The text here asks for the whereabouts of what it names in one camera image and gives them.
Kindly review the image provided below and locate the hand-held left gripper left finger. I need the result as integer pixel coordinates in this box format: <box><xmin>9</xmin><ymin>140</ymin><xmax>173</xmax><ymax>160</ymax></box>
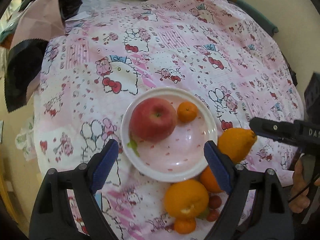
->
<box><xmin>29</xmin><ymin>139</ymin><xmax>119</xmax><ymax>240</ymax></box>

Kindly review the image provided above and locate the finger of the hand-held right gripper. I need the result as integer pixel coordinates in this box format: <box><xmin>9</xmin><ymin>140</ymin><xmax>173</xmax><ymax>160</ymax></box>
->
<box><xmin>249</xmin><ymin>117</ymin><xmax>301</xmax><ymax>146</ymax></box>

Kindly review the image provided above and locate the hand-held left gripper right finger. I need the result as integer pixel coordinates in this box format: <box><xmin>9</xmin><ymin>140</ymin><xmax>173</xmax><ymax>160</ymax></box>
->
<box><xmin>203</xmin><ymin>140</ymin><xmax>294</xmax><ymax>240</ymax></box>

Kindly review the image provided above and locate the round orange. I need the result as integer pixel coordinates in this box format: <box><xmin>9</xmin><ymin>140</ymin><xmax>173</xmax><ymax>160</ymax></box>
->
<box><xmin>199</xmin><ymin>166</ymin><xmax>225</xmax><ymax>193</ymax></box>

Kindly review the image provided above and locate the knobbed orange dekopon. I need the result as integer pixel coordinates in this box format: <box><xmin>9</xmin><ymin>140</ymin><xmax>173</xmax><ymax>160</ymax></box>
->
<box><xmin>217</xmin><ymin>127</ymin><xmax>258</xmax><ymax>164</ymax></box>

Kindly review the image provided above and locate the red cherry tomato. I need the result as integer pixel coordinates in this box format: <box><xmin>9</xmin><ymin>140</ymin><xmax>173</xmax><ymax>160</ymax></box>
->
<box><xmin>205</xmin><ymin>209</ymin><xmax>220</xmax><ymax>222</ymax></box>
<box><xmin>209</xmin><ymin>195</ymin><xmax>222</xmax><ymax>209</ymax></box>

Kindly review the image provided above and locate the large pale-navel orange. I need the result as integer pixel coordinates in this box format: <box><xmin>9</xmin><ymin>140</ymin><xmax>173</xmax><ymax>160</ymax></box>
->
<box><xmin>164</xmin><ymin>179</ymin><xmax>209</xmax><ymax>218</ymax></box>

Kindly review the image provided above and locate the white pink-dotted plate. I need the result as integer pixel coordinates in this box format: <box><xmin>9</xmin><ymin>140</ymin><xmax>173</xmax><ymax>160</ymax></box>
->
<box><xmin>120</xmin><ymin>87</ymin><xmax>217</xmax><ymax>182</ymax></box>

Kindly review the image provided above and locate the small mandarin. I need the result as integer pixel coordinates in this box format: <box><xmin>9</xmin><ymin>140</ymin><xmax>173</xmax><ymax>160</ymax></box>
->
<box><xmin>173</xmin><ymin>217</ymin><xmax>197</xmax><ymax>235</ymax></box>
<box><xmin>177</xmin><ymin>101</ymin><xmax>198</xmax><ymax>123</ymax></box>

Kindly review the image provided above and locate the person's right hand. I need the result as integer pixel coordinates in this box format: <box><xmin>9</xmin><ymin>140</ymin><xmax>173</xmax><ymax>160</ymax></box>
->
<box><xmin>289</xmin><ymin>156</ymin><xmax>312</xmax><ymax>214</ymax></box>

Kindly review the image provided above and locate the red apple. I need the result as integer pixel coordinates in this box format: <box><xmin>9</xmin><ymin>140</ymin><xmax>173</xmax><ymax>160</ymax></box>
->
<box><xmin>129</xmin><ymin>97</ymin><xmax>178</xmax><ymax>142</ymax></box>

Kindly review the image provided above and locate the white floral bag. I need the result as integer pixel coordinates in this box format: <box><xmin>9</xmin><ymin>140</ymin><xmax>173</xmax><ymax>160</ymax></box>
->
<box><xmin>15</xmin><ymin>122</ymin><xmax>35</xmax><ymax>161</ymax></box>

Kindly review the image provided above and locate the pink cartoon printed blanket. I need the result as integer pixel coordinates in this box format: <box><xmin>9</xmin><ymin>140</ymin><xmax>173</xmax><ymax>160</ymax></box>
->
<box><xmin>34</xmin><ymin>0</ymin><xmax>304</xmax><ymax>240</ymax></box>

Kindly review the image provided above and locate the black zigzag-edged cloth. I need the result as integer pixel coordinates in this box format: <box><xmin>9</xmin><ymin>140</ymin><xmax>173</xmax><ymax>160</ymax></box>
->
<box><xmin>5</xmin><ymin>39</ymin><xmax>49</xmax><ymax>113</ymax></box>

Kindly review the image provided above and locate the pink cloth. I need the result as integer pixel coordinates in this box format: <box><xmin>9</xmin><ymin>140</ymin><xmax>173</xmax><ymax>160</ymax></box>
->
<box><xmin>10</xmin><ymin>0</ymin><xmax>67</xmax><ymax>53</ymax></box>

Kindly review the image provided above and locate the black shiny cloth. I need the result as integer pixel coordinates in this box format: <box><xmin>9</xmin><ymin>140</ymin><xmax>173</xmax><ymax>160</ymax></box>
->
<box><xmin>24</xmin><ymin>0</ymin><xmax>90</xmax><ymax>22</ymax></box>

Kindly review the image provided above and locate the teal frame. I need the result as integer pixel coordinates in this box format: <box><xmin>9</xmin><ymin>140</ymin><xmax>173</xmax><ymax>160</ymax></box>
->
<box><xmin>215</xmin><ymin>0</ymin><xmax>279</xmax><ymax>34</ymax></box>

